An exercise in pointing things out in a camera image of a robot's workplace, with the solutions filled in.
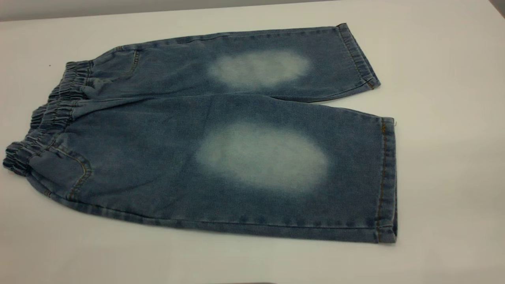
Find blue denim pants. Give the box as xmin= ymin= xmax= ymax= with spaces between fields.
xmin=3 ymin=23 xmax=397 ymax=244

